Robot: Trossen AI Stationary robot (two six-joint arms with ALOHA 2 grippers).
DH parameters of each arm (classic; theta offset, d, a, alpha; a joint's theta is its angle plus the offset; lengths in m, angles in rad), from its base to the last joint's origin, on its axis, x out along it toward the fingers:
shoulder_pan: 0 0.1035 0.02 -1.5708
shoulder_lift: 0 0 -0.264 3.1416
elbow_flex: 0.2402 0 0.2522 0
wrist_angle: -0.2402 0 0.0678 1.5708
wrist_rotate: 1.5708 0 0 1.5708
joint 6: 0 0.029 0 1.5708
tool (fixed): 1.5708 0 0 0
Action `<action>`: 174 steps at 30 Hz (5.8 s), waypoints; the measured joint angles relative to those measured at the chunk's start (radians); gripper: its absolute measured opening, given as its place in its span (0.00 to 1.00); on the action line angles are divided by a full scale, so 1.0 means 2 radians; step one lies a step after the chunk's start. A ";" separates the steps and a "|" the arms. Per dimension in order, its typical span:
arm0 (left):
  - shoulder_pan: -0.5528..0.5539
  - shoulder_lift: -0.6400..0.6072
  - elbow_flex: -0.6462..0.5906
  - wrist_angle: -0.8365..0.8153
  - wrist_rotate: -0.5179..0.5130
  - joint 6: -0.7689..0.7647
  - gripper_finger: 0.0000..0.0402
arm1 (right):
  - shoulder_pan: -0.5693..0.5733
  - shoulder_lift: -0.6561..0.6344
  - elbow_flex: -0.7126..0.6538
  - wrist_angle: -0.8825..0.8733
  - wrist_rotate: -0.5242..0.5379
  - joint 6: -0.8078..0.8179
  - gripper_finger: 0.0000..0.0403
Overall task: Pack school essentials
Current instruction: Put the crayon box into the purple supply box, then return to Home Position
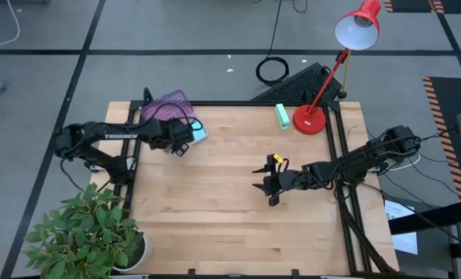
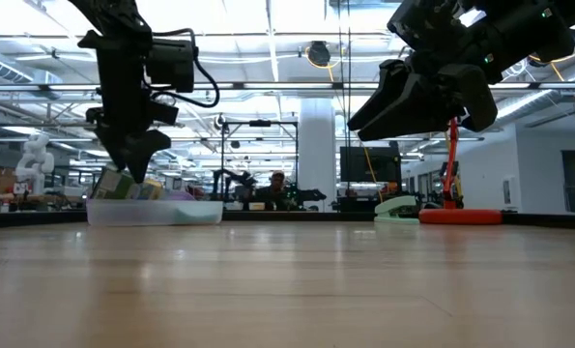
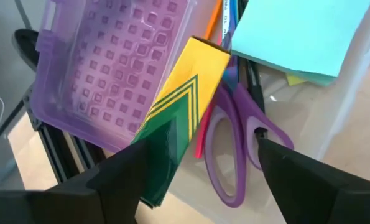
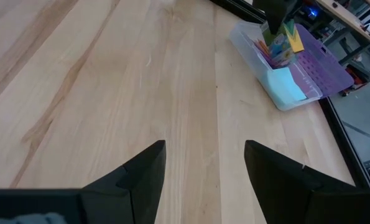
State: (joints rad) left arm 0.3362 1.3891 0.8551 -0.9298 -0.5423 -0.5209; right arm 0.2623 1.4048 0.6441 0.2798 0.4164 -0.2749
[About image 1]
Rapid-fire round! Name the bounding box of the black coiled cable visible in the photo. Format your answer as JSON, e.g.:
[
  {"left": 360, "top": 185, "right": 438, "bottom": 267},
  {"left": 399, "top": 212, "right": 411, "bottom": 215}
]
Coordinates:
[{"left": 255, "top": 0, "right": 291, "bottom": 87}]

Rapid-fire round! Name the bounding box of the white floor cable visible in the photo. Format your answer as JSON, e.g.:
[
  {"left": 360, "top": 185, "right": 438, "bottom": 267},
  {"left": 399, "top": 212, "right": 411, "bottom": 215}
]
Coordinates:
[{"left": 0, "top": 0, "right": 21, "bottom": 50}]

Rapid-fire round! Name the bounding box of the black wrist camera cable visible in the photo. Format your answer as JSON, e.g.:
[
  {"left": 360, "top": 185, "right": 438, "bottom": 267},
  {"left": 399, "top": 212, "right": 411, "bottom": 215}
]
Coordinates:
[{"left": 136, "top": 101, "right": 205, "bottom": 133}]

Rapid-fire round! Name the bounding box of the black perforated mat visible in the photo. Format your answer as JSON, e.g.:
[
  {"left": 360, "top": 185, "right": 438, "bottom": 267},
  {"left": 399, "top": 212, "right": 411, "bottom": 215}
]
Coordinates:
[{"left": 251, "top": 61, "right": 343, "bottom": 102}]

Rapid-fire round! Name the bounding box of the yellow hanging cable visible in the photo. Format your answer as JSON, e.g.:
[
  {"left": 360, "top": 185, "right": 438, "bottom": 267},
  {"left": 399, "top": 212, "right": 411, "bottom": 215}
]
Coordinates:
[{"left": 341, "top": 49, "right": 351, "bottom": 96}]

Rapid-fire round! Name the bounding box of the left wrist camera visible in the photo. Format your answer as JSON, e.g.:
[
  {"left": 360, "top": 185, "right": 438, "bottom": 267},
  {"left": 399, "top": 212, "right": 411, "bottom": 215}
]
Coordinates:
[{"left": 170, "top": 118, "right": 195, "bottom": 146}]

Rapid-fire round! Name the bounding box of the teal sticky note pad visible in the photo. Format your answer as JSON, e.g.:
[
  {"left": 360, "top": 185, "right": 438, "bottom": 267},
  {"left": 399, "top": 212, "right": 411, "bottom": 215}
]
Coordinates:
[{"left": 191, "top": 120, "right": 208, "bottom": 143}]

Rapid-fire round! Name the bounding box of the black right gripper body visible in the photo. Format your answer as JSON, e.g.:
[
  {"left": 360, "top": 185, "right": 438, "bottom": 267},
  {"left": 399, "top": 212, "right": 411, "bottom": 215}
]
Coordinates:
[{"left": 263, "top": 153, "right": 316, "bottom": 206}]

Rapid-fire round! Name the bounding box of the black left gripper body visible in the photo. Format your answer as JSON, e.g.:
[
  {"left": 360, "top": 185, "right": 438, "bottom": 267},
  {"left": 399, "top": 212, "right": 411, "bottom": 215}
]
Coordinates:
[{"left": 148, "top": 118, "right": 177, "bottom": 151}]

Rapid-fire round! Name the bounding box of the red desk lamp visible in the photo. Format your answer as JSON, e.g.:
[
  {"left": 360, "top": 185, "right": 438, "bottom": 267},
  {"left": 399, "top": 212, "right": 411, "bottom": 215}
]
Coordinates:
[{"left": 291, "top": 0, "right": 383, "bottom": 136}]

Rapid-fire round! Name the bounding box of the black table frame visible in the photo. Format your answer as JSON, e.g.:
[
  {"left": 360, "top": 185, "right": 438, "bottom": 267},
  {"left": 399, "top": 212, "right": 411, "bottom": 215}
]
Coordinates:
[{"left": 113, "top": 99, "right": 373, "bottom": 279}]

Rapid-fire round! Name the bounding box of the mint green stapler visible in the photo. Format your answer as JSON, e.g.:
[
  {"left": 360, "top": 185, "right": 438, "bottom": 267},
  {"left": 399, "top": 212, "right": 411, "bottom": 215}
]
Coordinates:
[{"left": 274, "top": 102, "right": 291, "bottom": 131}]

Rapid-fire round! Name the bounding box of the potted green plant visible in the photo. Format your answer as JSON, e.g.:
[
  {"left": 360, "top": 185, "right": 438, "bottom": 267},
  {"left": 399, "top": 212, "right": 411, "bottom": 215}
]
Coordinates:
[{"left": 22, "top": 182, "right": 153, "bottom": 279}]

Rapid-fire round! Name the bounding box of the white paper sheet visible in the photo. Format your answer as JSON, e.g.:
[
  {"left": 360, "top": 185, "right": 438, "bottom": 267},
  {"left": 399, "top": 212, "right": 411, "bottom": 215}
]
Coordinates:
[{"left": 384, "top": 199, "right": 419, "bottom": 256}]

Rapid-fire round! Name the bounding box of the black hazard striped mat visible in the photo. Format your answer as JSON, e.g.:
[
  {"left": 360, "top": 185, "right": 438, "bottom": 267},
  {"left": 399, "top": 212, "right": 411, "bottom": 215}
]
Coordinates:
[
  {"left": 422, "top": 76, "right": 461, "bottom": 202},
  {"left": 383, "top": 0, "right": 461, "bottom": 15}
]

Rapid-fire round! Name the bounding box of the black cable bundle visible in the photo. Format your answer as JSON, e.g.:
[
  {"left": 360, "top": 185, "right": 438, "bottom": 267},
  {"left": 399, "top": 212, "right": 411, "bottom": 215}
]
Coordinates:
[{"left": 334, "top": 181, "right": 400, "bottom": 276}]

